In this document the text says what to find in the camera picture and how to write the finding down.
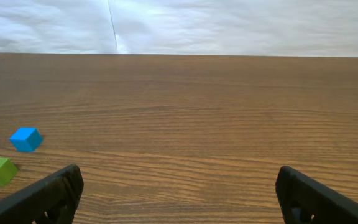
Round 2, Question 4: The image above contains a blue cube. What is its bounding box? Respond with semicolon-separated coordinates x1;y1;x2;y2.
9;126;44;153

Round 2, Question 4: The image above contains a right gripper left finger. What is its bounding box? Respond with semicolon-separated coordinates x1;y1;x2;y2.
0;164;85;224

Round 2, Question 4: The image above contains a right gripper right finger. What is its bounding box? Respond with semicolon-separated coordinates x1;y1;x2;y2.
275;166;358;224

